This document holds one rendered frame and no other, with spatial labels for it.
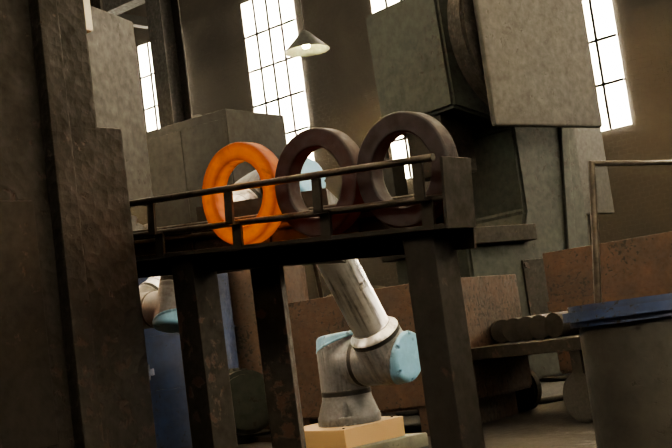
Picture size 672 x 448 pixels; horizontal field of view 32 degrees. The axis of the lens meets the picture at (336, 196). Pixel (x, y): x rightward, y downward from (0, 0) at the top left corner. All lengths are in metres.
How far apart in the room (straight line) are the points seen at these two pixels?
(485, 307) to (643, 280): 1.19
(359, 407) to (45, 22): 1.76
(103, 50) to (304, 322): 2.25
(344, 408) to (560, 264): 2.90
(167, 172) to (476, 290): 3.42
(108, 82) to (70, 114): 4.47
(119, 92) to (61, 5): 4.50
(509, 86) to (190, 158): 2.12
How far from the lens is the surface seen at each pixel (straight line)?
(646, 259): 6.07
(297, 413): 2.41
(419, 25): 7.87
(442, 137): 1.83
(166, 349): 6.09
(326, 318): 5.12
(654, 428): 2.77
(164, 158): 8.04
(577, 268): 6.23
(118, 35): 6.90
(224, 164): 2.14
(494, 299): 5.22
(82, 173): 2.21
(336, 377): 3.55
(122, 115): 6.74
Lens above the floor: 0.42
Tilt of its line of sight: 7 degrees up
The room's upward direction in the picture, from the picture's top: 8 degrees counter-clockwise
